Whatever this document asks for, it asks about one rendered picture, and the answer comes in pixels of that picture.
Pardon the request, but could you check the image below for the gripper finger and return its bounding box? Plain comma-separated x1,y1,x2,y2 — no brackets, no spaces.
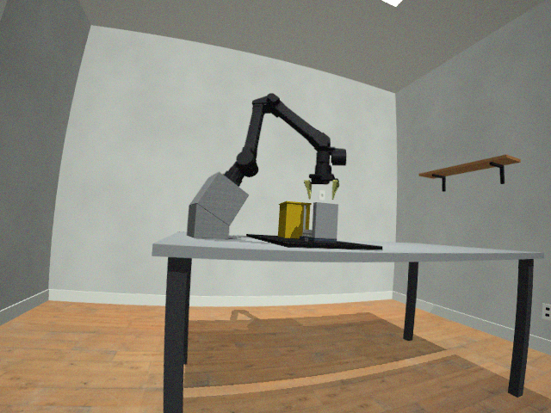
304,180,312,200
332,180,339,199

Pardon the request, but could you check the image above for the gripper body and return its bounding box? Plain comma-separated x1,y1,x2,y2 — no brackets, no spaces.
309,162,338,184

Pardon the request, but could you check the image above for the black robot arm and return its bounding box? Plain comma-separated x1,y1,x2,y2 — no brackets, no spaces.
223,93,346,186

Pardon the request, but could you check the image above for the olive yellow open-top bin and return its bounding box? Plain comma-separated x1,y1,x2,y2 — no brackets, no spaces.
278,201,312,238

